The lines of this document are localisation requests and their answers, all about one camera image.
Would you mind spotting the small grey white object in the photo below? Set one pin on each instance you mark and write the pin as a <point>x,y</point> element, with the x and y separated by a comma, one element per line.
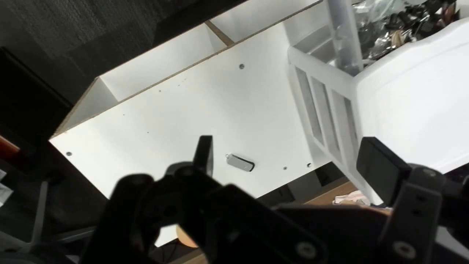
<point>240,162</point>

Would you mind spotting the clear plastic drawer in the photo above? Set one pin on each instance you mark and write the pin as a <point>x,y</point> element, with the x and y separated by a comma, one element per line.
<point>390,30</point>

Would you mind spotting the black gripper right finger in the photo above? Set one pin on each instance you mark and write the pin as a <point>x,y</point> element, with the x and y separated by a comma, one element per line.
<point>381,166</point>

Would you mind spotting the white shelf cabinet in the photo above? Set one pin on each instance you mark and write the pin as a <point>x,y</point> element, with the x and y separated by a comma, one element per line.
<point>195,112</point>

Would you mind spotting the wooden desk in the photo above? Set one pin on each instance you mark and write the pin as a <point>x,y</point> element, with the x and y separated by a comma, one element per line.
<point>324,197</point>

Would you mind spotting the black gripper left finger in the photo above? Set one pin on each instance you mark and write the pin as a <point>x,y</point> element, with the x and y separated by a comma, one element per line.
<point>205,155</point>

